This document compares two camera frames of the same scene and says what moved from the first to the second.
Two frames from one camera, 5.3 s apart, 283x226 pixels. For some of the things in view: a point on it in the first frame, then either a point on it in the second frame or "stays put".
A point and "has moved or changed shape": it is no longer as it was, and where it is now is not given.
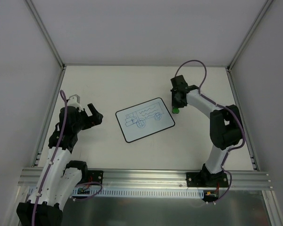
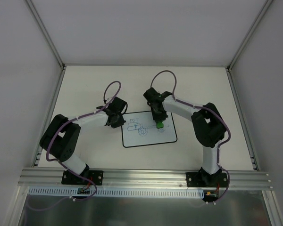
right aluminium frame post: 258,18 stays put
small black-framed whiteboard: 144,119 has moved or changed shape
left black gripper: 87,120 -> 114,120
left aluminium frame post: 41,23 stays put
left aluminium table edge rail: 42,140 stays put
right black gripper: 177,100 -> 158,113
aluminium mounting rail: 29,178 stays put
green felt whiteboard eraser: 175,110 has moved or changed shape
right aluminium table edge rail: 247,138 stays put
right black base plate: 203,179 stays put
